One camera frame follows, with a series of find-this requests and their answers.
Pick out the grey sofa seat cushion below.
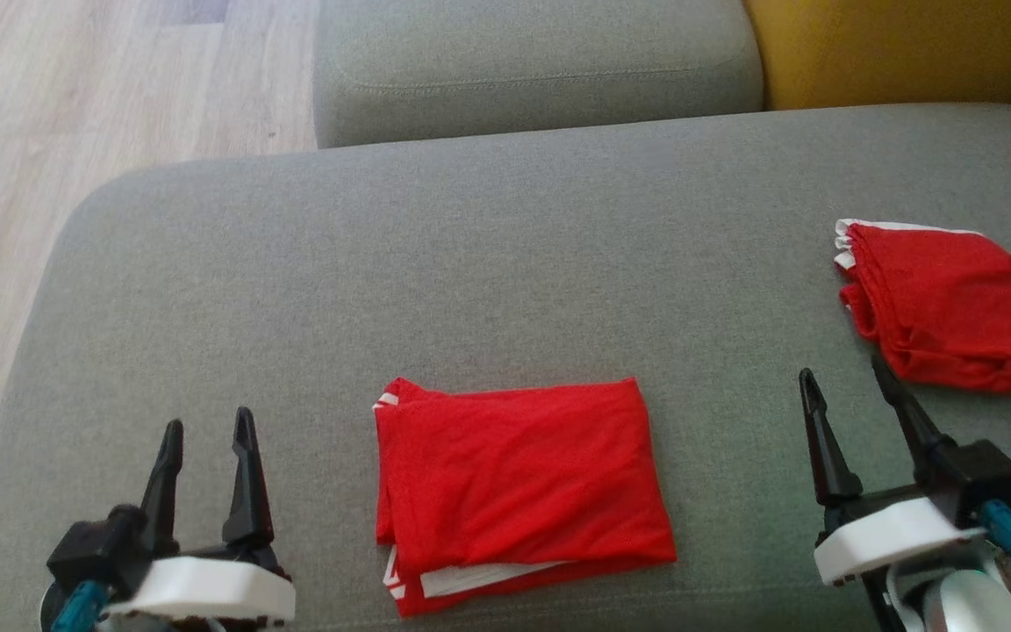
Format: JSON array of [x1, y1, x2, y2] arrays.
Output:
[[0, 104, 1011, 632]]

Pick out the black left cable teal plug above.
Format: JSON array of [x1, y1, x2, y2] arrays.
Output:
[[49, 579, 113, 632]]

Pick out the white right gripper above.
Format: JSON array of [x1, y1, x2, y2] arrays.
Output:
[[799, 355, 985, 587]]

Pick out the red Bulls 23 jersey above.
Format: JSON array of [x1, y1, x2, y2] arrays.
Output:
[[372, 377, 678, 618]]

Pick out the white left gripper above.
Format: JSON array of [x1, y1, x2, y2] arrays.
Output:
[[106, 406, 296, 628]]

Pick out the red shorts white trim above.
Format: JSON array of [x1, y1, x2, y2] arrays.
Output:
[[834, 219, 1011, 394]]

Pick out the yellow pillow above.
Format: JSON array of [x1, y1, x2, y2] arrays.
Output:
[[742, 0, 1011, 111]]

